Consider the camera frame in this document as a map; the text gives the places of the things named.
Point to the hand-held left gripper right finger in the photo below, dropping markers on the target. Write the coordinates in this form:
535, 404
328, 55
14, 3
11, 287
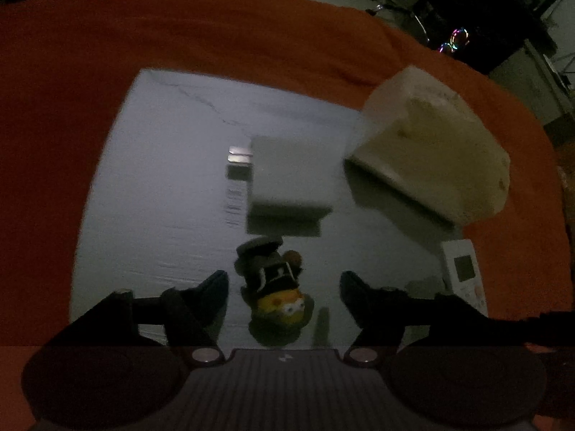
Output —
357, 294

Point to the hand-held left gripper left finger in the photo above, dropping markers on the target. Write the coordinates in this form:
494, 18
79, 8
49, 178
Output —
213, 292

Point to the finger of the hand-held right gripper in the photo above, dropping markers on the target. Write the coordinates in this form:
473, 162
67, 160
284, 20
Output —
516, 332

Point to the toy figurine with black outfit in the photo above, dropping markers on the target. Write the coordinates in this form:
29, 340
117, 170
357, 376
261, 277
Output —
274, 274

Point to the white remote control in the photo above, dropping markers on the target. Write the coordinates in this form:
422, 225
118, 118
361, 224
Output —
462, 265

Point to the white charger block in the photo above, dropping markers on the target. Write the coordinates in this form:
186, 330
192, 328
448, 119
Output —
292, 175

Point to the grey mat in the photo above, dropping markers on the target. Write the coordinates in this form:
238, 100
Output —
157, 188

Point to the orange blanket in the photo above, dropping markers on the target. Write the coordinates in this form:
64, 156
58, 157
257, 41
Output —
224, 31

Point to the computer case with coloured lights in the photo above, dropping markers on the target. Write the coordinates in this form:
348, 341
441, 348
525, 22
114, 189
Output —
494, 49

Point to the office chair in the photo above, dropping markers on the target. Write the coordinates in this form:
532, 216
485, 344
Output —
375, 8

